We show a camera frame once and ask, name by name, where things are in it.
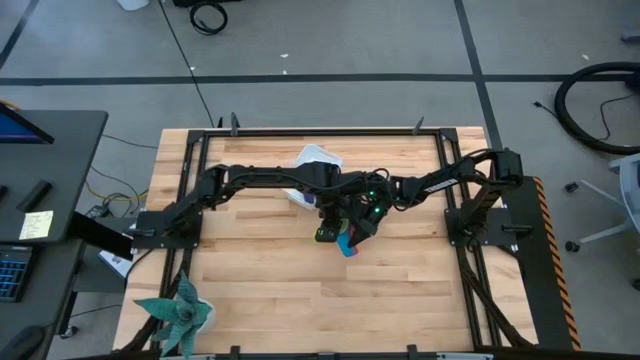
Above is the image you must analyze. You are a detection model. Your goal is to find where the laptop screen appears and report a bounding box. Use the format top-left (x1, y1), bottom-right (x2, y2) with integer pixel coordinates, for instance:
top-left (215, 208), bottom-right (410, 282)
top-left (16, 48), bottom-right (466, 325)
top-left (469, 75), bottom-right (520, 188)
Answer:
top-left (0, 102), bottom-right (55, 146)

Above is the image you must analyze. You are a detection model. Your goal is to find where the black metal table frame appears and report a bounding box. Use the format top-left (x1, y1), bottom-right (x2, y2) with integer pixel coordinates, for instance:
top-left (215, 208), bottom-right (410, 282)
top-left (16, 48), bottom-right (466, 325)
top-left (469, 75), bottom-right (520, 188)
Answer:
top-left (117, 127), bottom-right (536, 360)

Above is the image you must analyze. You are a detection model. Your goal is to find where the blue measuring cup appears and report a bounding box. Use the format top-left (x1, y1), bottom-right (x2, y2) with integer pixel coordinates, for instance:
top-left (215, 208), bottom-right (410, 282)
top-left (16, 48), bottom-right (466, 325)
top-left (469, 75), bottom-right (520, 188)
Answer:
top-left (335, 230), bottom-right (360, 259)

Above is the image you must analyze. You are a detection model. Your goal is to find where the grey office chair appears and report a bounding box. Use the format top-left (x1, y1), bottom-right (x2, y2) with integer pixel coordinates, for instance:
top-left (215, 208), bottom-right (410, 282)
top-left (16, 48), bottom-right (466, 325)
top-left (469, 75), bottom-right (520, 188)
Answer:
top-left (564, 152), bottom-right (640, 254)

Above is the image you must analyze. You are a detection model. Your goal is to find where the white paper booklet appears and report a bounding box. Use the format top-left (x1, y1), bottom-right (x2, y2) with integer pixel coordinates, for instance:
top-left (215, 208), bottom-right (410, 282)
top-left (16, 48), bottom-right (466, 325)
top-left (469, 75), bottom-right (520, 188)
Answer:
top-left (97, 248), bottom-right (134, 280)

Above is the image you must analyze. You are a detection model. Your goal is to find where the backlit keyboard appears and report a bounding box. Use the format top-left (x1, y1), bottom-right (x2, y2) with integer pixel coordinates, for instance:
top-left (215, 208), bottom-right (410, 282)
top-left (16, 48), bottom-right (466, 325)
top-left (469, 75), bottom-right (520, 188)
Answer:
top-left (0, 244), bottom-right (32, 304)

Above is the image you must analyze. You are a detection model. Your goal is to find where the long black floor cable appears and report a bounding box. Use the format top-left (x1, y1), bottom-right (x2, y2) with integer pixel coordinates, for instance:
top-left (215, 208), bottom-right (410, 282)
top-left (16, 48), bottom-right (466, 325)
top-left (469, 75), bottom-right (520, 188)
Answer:
top-left (157, 0), bottom-right (217, 129)

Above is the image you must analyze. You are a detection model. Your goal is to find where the coiled black cable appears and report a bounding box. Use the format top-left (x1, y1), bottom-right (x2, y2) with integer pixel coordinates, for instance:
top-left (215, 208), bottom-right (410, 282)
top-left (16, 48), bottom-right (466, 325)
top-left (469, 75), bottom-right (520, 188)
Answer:
top-left (188, 1), bottom-right (230, 37)

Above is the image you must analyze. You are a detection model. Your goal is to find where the black bar on desk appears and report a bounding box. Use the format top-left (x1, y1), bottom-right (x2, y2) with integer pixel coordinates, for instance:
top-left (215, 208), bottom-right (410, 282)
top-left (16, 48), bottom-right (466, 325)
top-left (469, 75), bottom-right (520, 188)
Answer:
top-left (15, 179), bottom-right (54, 214)

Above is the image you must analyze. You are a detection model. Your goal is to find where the black cable with plug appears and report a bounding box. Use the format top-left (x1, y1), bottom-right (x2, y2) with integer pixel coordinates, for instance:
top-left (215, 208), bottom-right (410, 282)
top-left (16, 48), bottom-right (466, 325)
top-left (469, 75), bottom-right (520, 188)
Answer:
top-left (532, 100), bottom-right (561, 122)

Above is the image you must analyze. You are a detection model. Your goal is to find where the white plant pot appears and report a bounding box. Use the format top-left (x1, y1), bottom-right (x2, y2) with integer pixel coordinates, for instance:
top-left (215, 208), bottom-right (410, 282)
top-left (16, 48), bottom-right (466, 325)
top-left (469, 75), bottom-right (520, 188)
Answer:
top-left (198, 298), bottom-right (218, 334)

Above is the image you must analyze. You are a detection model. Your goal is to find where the thick black hose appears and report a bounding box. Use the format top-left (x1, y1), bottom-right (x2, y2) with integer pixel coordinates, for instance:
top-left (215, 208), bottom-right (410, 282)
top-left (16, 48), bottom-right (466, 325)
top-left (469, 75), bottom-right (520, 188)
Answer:
top-left (553, 61), bottom-right (640, 156)

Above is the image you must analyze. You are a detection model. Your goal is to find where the black computer mouse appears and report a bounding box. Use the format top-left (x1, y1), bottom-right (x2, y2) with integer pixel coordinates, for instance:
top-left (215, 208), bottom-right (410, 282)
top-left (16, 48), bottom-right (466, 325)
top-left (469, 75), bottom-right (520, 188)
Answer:
top-left (0, 324), bottom-right (47, 360)

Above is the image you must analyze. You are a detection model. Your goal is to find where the thin black floor cable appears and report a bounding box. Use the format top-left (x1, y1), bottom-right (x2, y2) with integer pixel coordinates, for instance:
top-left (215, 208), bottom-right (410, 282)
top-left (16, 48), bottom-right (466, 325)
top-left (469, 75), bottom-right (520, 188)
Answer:
top-left (101, 133), bottom-right (159, 150)

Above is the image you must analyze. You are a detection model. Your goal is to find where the black platform hazard stripe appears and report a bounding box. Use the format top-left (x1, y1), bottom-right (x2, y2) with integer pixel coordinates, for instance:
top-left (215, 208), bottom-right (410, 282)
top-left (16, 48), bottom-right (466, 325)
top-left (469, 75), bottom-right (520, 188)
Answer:
top-left (494, 173), bottom-right (584, 351)

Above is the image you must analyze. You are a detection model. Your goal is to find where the white plastic basket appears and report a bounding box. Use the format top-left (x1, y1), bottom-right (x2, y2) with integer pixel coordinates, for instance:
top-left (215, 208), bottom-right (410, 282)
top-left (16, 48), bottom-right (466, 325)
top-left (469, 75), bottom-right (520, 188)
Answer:
top-left (283, 143), bottom-right (345, 211)

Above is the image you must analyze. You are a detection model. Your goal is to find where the yellow sticky note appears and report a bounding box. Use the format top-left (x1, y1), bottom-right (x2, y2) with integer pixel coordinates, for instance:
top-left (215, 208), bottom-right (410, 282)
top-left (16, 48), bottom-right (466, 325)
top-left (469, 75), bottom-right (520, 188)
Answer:
top-left (18, 210), bottom-right (55, 241)

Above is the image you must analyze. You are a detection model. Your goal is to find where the black desk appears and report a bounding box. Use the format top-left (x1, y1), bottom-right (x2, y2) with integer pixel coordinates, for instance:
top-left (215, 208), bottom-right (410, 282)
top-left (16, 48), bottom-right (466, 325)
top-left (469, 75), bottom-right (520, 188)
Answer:
top-left (0, 109), bottom-right (109, 246)
top-left (0, 238), bottom-right (86, 360)

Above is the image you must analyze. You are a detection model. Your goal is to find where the teal artificial plant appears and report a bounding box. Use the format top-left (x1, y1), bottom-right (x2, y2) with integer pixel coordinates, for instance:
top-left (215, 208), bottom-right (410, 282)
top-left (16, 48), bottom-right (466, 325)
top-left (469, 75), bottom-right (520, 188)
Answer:
top-left (132, 270), bottom-right (215, 359)

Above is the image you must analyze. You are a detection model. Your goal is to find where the black lower desk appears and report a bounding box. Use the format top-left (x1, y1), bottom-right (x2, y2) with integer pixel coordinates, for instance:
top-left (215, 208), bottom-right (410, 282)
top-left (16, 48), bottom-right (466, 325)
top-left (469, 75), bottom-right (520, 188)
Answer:
top-left (0, 238), bottom-right (86, 360)

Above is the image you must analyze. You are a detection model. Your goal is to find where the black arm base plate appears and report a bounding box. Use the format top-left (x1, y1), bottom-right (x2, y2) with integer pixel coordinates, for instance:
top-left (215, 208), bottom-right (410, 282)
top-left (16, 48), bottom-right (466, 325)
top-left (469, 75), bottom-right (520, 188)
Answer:
top-left (444, 207), bottom-right (534, 247)
top-left (130, 209), bottom-right (204, 250)

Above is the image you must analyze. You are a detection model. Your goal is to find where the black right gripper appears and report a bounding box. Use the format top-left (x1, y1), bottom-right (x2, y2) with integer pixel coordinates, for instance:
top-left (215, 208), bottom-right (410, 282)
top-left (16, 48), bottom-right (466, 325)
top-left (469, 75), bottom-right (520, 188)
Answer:
top-left (348, 172), bottom-right (401, 247)

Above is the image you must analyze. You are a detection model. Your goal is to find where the black flat panel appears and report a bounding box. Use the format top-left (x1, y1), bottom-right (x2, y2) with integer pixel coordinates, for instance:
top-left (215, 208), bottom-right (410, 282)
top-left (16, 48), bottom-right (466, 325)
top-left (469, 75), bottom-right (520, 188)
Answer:
top-left (67, 210), bottom-right (135, 261)

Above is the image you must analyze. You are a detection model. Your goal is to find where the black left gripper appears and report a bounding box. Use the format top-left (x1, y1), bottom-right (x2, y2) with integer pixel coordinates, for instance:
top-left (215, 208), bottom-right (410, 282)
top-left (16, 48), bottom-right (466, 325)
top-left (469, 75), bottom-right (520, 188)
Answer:
top-left (314, 189), bottom-right (352, 245)

